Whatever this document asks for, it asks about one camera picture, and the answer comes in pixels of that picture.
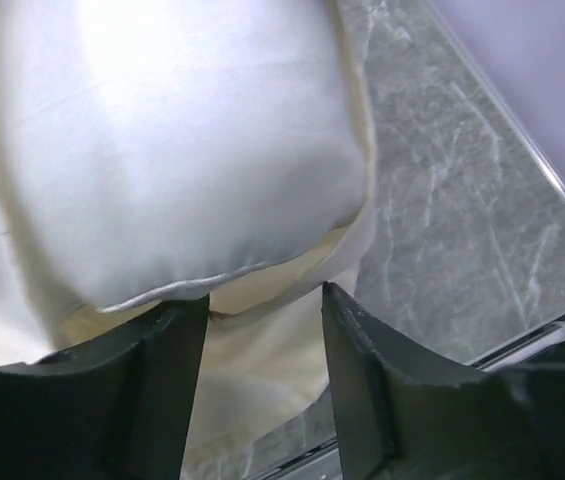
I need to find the white pillow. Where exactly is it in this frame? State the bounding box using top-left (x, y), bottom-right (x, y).
top-left (0, 1), bottom-right (367, 311)

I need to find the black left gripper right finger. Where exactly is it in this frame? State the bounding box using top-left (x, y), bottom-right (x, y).
top-left (322, 283), bottom-right (565, 479)

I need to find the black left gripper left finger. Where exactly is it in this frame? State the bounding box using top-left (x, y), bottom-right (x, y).
top-left (0, 298), bottom-right (209, 479)

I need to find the aluminium right side rail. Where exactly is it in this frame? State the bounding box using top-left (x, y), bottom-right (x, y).
top-left (427, 1), bottom-right (565, 200)

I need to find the aluminium front mounting rail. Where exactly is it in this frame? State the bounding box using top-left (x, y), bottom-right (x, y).
top-left (247, 314), bottom-right (565, 480)

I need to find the cream satin pillowcase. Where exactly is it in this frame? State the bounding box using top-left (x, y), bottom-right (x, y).
top-left (0, 1), bottom-right (376, 469)

